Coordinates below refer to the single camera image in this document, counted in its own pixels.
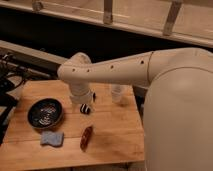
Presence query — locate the brown red oblong object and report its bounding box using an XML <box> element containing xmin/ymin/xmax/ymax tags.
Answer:
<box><xmin>80</xmin><ymin>126</ymin><xmax>93</xmax><ymax>151</ymax></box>

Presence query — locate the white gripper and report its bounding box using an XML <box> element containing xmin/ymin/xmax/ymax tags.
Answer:
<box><xmin>69</xmin><ymin>83</ymin><xmax>93</xmax><ymax>108</ymax></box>

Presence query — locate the dark ceramic bowl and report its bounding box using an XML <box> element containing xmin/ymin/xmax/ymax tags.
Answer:
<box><xmin>27</xmin><ymin>98</ymin><xmax>63</xmax><ymax>130</ymax></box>

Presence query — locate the metal window frame rail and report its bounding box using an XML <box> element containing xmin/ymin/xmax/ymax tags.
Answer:
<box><xmin>0</xmin><ymin>0</ymin><xmax>213</xmax><ymax>48</ymax></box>

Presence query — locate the wooden board table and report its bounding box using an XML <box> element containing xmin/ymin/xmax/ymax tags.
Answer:
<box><xmin>0</xmin><ymin>80</ymin><xmax>144</xmax><ymax>171</ymax></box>

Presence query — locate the white ceramic cup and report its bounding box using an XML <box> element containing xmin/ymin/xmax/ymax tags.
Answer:
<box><xmin>111</xmin><ymin>84</ymin><xmax>127</xmax><ymax>105</ymax></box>

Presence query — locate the blue sponge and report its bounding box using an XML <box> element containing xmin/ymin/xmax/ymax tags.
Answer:
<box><xmin>40</xmin><ymin>131</ymin><xmax>64</xmax><ymax>147</ymax></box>

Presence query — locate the black white striped object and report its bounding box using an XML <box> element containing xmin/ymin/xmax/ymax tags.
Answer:
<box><xmin>80</xmin><ymin>104</ymin><xmax>91</xmax><ymax>115</ymax></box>

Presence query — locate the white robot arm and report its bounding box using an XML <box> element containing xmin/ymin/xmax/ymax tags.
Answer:
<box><xmin>57</xmin><ymin>48</ymin><xmax>213</xmax><ymax>171</ymax></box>

